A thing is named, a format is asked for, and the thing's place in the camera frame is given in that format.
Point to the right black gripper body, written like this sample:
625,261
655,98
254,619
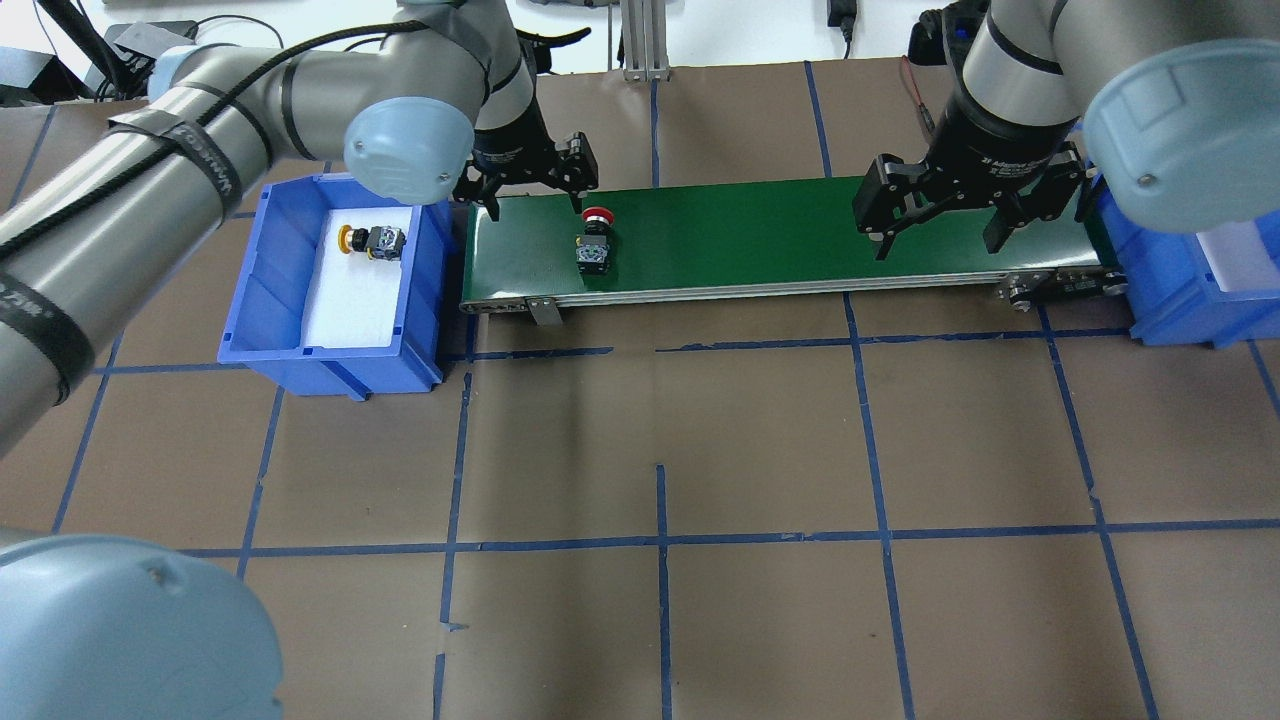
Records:
985,142

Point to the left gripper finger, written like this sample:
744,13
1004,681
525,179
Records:
577,171
479,188

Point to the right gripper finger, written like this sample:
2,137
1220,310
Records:
894,195
1012,212

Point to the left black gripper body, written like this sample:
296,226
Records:
506,147

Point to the red push button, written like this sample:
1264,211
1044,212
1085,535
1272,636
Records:
593,248

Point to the yellow push button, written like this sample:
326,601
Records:
378,242

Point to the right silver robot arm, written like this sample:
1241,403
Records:
1174,103

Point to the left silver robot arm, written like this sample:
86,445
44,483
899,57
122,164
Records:
437,103

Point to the green conveyor belt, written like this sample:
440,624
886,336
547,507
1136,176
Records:
736,241

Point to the white foam pad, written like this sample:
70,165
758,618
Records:
352,301

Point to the blue destination bin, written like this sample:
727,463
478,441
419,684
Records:
1213,288

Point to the blue source bin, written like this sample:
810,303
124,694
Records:
265,315

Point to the aluminium frame post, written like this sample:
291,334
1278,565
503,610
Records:
643,44

